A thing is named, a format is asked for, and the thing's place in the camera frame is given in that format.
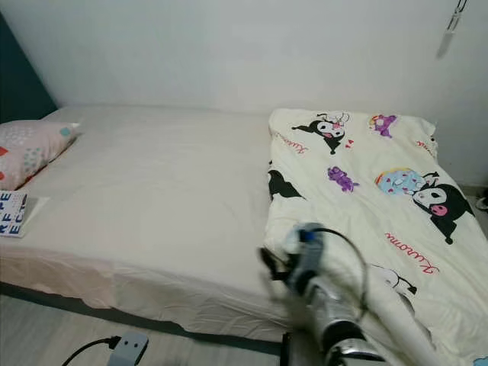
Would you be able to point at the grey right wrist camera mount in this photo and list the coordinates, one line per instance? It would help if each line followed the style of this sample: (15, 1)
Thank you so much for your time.
(309, 250)

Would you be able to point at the pink orange-spotted pillow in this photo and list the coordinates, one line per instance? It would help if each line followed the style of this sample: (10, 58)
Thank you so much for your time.
(30, 149)

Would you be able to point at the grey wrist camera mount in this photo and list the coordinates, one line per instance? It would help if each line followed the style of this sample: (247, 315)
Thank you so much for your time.
(309, 250)
(130, 351)

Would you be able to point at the blue upholstered headboard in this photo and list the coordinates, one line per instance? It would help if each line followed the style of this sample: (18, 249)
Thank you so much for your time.
(23, 84)

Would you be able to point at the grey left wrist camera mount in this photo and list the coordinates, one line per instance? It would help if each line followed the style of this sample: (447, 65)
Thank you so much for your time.
(130, 351)

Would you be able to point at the cream cartoon print blanket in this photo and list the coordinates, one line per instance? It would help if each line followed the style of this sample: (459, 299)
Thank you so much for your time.
(374, 191)

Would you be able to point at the blue bed frame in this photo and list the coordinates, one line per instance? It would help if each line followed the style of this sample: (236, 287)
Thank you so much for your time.
(137, 316)

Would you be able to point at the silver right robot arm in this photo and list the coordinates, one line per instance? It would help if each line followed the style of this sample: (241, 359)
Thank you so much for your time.
(339, 316)

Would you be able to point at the white blind wand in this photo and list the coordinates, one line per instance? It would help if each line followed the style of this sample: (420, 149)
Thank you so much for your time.
(454, 23)

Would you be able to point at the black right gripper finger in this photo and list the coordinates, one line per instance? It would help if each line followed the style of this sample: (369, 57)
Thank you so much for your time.
(268, 263)

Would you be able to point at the white book blue letters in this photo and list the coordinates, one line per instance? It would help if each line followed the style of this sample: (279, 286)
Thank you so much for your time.
(13, 213)

